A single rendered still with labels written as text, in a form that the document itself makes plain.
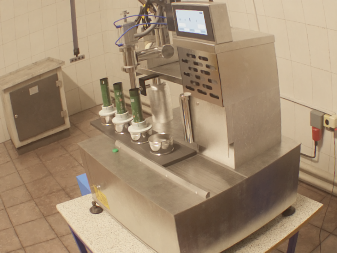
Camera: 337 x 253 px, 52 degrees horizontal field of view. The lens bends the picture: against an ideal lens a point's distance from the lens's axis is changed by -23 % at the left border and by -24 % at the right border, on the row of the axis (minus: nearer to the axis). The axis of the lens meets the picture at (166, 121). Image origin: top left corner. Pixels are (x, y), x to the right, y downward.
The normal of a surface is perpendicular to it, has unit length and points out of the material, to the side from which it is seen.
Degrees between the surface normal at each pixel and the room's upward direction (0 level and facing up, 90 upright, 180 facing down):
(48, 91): 90
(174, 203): 0
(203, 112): 90
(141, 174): 0
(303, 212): 0
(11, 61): 90
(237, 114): 90
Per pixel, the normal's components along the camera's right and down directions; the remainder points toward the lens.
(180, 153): -0.13, -0.92
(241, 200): 0.54, 0.24
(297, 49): -0.83, 0.30
